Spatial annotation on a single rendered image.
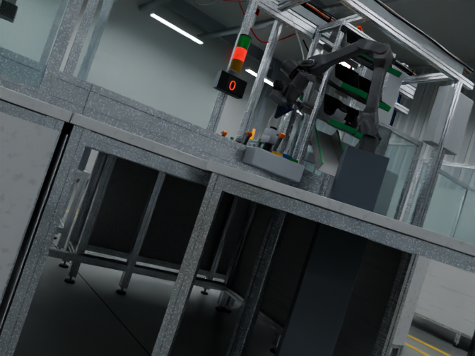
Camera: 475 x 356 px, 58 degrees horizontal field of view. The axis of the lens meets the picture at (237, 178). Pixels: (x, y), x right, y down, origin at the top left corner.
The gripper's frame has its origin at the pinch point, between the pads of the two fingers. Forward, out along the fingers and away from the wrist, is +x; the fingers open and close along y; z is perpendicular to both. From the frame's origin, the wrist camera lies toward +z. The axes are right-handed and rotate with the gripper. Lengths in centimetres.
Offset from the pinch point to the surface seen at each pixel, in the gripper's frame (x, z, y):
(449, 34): -129, 242, -882
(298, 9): -28, 94, -113
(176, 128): 12, -1, 52
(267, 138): 10.0, -5.0, 5.3
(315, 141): 4.4, -12.8, -17.6
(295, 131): 28, 30, -87
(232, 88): 3.2, 17.6, 10.9
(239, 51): -9.2, 26.2, 8.7
